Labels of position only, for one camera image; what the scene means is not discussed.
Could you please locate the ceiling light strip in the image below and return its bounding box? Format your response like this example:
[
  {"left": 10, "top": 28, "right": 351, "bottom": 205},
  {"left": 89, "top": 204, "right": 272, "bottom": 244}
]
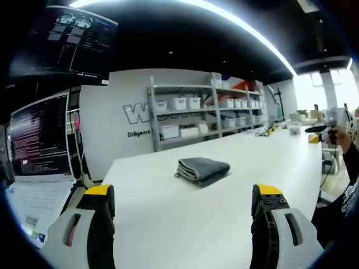
[{"left": 68, "top": 0, "right": 298, "bottom": 77}]

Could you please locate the grey towel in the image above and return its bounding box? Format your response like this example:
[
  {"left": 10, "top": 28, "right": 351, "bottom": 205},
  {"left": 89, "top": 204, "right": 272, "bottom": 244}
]
[{"left": 177, "top": 157, "right": 231, "bottom": 189}]

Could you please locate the bundle of hanging cables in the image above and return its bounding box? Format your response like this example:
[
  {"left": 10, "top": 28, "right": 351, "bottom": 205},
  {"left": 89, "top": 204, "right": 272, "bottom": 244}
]
[{"left": 68, "top": 109, "right": 92, "bottom": 185}]

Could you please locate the grey metal shelving rack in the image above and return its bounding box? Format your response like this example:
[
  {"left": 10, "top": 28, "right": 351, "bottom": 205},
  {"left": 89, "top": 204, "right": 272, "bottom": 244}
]
[{"left": 146, "top": 75, "right": 270, "bottom": 152}]

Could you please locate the row of white storage bins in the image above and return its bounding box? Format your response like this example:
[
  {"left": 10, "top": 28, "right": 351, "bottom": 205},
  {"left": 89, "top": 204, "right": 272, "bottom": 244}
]
[{"left": 154, "top": 72, "right": 266, "bottom": 140}]

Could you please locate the yellow and black tool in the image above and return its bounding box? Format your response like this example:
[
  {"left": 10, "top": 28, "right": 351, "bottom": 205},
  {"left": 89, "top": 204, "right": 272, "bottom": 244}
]
[{"left": 254, "top": 125, "right": 279, "bottom": 138}]

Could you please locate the person's right hand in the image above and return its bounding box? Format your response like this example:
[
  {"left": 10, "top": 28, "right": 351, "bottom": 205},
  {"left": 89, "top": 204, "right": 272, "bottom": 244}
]
[{"left": 326, "top": 124, "right": 352, "bottom": 147}]

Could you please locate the grey chair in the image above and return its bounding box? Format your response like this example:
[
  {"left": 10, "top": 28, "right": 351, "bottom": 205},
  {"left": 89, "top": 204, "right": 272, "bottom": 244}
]
[{"left": 321, "top": 150, "right": 342, "bottom": 176}]

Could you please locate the open laptop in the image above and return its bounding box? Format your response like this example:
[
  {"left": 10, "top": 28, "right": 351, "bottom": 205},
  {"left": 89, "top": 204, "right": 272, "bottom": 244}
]
[{"left": 4, "top": 91, "right": 82, "bottom": 249}]

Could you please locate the clear plastic container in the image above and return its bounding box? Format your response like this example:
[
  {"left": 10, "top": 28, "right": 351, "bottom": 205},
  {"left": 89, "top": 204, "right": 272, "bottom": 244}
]
[{"left": 288, "top": 121, "right": 302, "bottom": 136}]

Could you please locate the black stand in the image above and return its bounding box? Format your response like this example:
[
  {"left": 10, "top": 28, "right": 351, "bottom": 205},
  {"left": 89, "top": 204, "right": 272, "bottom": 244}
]
[{"left": 272, "top": 87, "right": 284, "bottom": 122}]

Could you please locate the large wall monitor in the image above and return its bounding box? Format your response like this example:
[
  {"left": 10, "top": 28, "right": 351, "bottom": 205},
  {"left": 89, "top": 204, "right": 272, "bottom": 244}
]
[{"left": 7, "top": 5, "right": 119, "bottom": 85}]

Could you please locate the person's dark printed shirt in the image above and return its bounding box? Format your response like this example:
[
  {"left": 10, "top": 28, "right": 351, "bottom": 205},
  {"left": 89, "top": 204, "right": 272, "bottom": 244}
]
[{"left": 315, "top": 168, "right": 359, "bottom": 250}]

